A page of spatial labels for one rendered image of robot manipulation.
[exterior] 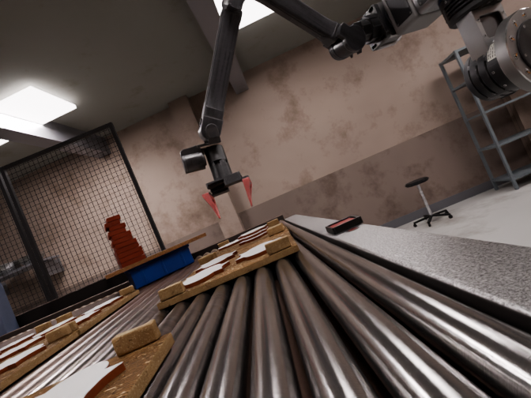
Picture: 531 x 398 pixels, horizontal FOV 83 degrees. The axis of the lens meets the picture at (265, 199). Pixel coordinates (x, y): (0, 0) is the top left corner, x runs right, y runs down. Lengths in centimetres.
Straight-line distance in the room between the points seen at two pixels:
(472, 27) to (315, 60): 402
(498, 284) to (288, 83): 462
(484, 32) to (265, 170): 381
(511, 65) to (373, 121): 393
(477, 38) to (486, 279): 79
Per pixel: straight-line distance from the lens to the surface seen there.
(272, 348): 32
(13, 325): 268
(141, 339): 47
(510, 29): 97
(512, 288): 30
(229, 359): 35
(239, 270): 71
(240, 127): 470
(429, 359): 23
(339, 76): 490
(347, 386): 23
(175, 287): 75
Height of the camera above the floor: 104
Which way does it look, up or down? 1 degrees up
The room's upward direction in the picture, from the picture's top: 23 degrees counter-clockwise
